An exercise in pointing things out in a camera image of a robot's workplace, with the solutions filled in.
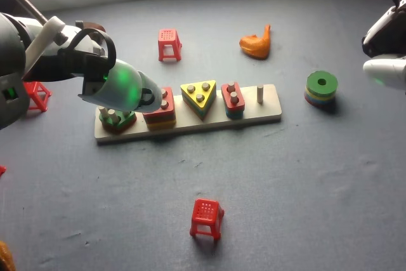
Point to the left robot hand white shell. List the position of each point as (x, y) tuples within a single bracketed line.
[(127, 90)]

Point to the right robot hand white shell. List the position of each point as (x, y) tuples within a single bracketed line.
[(385, 26)]

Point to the block stack green top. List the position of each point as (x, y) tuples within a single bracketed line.
[(127, 124)]

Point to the square block stack red top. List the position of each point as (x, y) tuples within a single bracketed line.
[(158, 120)]

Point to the triangular block stack yellow top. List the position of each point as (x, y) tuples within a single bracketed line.
[(203, 109)]

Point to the oblong block stack red top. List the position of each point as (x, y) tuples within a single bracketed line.
[(233, 111)]

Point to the wooden peg base board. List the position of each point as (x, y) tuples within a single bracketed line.
[(253, 115)]

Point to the red toy stool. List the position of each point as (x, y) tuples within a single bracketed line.
[(41, 93), (168, 34), (206, 209)]

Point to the small red toy piece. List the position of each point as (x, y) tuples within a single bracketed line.
[(2, 170)]

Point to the grey table cloth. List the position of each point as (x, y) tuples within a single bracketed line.
[(285, 172)]

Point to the orange toy food piece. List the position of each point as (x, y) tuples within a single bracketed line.
[(5, 258)]

